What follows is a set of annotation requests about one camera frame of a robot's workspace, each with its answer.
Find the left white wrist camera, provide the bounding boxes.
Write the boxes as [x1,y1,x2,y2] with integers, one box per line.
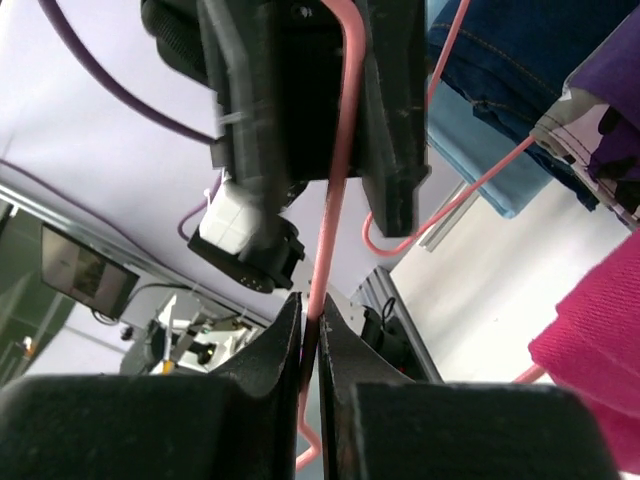
[198,175,260,255]

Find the light blue trousers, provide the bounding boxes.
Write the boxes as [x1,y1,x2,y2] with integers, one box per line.
[425,1,566,218]

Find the pink wire hanger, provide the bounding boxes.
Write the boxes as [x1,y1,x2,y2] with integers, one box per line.
[295,0,366,471]
[360,0,539,258]

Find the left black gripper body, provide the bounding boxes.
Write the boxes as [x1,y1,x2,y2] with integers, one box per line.
[197,1,428,237]

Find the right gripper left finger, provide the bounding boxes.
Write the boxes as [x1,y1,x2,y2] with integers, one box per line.
[1,293,301,479]

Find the pink trousers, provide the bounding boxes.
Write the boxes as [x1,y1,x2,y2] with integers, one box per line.
[516,232,639,475]

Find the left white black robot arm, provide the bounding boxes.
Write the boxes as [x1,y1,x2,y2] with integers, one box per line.
[141,1,429,294]

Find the dark blue jeans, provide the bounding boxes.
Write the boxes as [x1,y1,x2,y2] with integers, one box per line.
[425,1,639,225]

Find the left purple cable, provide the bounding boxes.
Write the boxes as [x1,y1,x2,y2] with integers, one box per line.
[0,0,226,241]

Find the purple camouflage trousers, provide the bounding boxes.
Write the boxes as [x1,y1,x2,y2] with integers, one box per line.
[531,10,639,230]

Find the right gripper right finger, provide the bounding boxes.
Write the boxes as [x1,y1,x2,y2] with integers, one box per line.
[318,299,619,480]

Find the monitor screen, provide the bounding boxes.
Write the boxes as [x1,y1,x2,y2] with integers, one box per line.
[40,223,139,319]

